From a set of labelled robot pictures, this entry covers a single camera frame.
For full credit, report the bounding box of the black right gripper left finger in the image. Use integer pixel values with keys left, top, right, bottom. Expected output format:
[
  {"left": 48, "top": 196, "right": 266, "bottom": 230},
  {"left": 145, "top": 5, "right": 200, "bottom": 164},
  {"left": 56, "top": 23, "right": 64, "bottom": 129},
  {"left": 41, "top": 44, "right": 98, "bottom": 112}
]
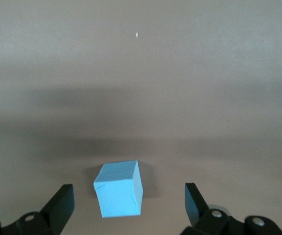
[{"left": 0, "top": 184, "right": 75, "bottom": 235}]

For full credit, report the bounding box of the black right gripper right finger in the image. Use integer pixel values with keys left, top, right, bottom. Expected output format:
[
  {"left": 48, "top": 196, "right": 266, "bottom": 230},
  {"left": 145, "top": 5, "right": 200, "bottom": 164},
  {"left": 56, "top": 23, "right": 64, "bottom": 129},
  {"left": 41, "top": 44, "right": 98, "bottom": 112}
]
[{"left": 181, "top": 182, "right": 282, "bottom": 235}]

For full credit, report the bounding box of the light blue foam block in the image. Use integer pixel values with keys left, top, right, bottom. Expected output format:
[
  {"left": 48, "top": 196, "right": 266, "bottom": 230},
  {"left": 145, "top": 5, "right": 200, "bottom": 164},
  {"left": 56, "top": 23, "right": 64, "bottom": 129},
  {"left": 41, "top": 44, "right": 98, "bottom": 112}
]
[{"left": 93, "top": 160, "right": 144, "bottom": 218}]

